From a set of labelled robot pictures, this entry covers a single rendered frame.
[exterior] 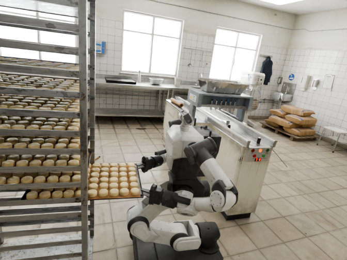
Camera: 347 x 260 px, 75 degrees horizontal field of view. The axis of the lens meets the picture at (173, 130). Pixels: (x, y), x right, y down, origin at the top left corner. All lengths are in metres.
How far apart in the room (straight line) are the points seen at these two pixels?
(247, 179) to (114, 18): 4.28
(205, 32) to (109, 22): 2.25
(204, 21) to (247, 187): 4.50
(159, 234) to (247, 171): 1.03
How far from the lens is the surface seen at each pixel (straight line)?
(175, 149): 1.30
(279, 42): 7.39
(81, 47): 1.02
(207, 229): 1.84
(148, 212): 1.57
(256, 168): 2.32
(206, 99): 2.66
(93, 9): 1.48
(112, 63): 5.38
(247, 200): 2.47
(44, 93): 1.10
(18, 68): 1.11
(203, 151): 1.16
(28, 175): 1.37
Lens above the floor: 1.53
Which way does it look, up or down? 18 degrees down
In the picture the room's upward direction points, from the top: 7 degrees clockwise
